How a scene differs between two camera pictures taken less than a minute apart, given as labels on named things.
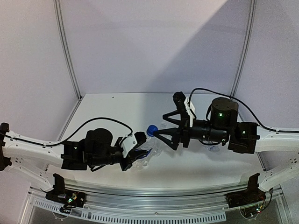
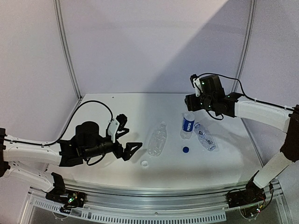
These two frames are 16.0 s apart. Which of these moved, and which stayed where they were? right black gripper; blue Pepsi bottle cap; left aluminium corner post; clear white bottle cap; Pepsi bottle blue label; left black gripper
Moved: left black gripper; blue Pepsi bottle cap; right black gripper; Pepsi bottle blue label
Stayed: left aluminium corner post; clear white bottle cap
